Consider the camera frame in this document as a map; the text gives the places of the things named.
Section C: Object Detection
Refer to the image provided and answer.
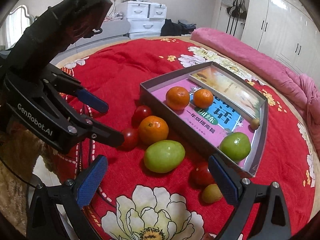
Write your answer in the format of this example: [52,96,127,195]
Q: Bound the pink quilt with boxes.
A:
[191,28,319,153]

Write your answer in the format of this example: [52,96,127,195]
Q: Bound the pink Chinese workbook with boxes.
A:
[151,79,255,170]

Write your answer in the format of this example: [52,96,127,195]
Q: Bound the orange mandarin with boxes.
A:
[165,86,190,111]
[193,89,214,109]
[138,115,169,145]

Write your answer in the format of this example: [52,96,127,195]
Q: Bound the brown longan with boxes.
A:
[250,118,260,131]
[201,184,223,204]

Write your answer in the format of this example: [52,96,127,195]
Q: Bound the white drawer cabinet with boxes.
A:
[116,1,167,39]

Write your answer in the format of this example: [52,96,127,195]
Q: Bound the grey shallow box tray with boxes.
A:
[140,62,268,177]

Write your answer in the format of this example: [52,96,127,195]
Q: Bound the black clothes pile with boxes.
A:
[161,19,196,36]

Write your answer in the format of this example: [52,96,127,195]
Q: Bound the green fruit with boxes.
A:
[219,132,251,163]
[143,140,185,173]

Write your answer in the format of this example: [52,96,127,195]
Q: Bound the red cherry tomato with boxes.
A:
[132,105,152,125]
[120,128,139,150]
[190,163,215,186]

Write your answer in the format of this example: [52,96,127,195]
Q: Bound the grey white bench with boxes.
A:
[51,20,131,65]

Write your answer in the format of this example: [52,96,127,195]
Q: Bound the hanging bags on door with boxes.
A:
[221,0,247,36]

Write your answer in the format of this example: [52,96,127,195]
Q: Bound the red floral blanket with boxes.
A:
[53,38,315,239]

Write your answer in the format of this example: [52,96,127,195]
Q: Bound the sunflower cover book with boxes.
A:
[188,65,263,119]

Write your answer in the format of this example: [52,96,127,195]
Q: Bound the white wardrobe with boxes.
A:
[241,0,319,84]

